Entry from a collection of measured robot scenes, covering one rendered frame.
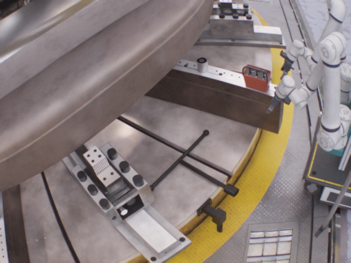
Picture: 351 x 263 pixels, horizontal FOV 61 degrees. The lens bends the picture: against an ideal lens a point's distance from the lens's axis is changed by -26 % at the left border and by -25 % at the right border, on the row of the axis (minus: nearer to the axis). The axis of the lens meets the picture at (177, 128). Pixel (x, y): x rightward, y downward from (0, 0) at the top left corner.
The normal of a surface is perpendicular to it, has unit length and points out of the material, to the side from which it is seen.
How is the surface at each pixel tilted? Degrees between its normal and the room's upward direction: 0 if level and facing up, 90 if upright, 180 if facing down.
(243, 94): 90
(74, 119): 90
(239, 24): 90
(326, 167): 0
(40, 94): 90
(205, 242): 0
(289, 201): 0
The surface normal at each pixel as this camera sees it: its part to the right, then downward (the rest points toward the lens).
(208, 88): -0.45, 0.70
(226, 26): -0.08, 0.75
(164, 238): -0.12, -0.66
